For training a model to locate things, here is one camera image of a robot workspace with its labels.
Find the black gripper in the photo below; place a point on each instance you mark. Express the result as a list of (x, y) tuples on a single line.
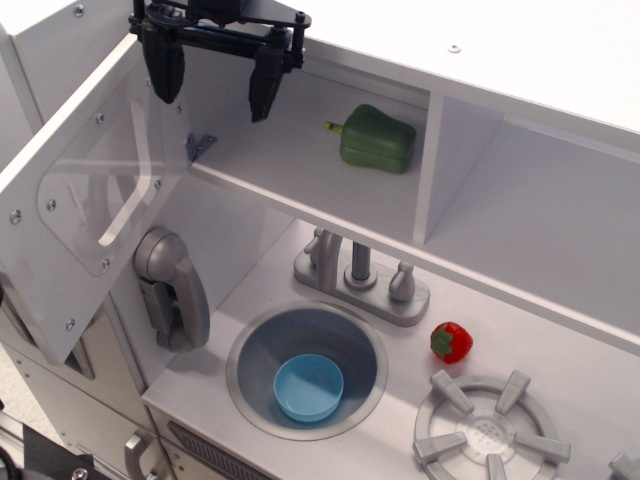
[(269, 31)]

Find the white microwave door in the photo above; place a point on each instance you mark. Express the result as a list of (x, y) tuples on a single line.
[(80, 196)]

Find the green toy bell pepper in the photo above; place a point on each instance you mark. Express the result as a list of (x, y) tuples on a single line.
[(370, 138)]

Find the grey toy telephone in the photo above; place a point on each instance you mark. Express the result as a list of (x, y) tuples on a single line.
[(172, 291)]

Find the grey toy faucet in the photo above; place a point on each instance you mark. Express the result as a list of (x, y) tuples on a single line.
[(394, 295)]

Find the round grey sink basin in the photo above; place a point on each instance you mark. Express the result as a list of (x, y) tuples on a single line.
[(306, 327)]

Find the white toy kitchen cabinet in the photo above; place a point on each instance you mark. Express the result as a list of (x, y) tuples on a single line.
[(519, 210)]

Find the blue plastic bowl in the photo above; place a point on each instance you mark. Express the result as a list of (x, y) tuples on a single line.
[(308, 388)]

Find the red toy strawberry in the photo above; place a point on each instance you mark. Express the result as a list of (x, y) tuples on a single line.
[(450, 342)]

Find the grey stove burner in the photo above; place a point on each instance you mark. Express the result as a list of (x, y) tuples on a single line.
[(481, 427)]

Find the grey oven door handle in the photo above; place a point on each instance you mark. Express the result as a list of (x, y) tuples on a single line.
[(134, 449)]

